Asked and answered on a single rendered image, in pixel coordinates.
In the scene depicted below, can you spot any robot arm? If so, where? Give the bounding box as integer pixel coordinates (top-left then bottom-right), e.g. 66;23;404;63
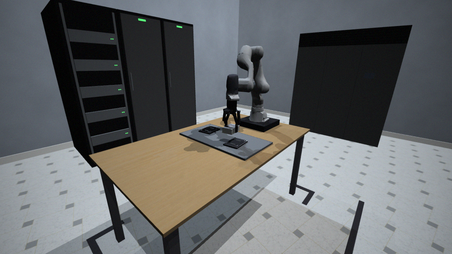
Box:
226;45;269;122

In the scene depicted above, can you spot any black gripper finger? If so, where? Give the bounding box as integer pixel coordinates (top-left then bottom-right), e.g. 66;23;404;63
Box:
222;113;230;126
232;110;241;133

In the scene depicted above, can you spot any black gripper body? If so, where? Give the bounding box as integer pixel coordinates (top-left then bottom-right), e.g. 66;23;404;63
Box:
227;100;237;114

